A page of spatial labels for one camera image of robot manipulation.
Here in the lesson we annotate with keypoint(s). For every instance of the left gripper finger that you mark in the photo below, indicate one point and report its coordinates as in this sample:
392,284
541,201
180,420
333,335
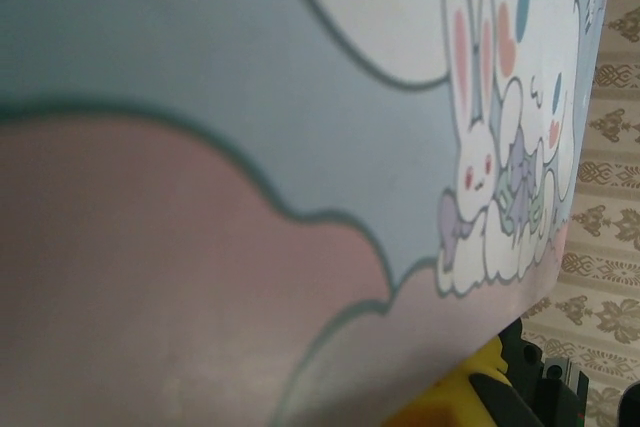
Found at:
450,402

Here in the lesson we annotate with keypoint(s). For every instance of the blue cartoon tin box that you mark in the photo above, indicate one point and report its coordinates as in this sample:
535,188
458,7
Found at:
250,147

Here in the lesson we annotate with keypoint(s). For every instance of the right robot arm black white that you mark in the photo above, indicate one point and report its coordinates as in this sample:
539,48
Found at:
631,409

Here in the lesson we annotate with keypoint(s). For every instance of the right wrist camera box silver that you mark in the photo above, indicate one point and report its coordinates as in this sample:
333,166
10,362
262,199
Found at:
565,387

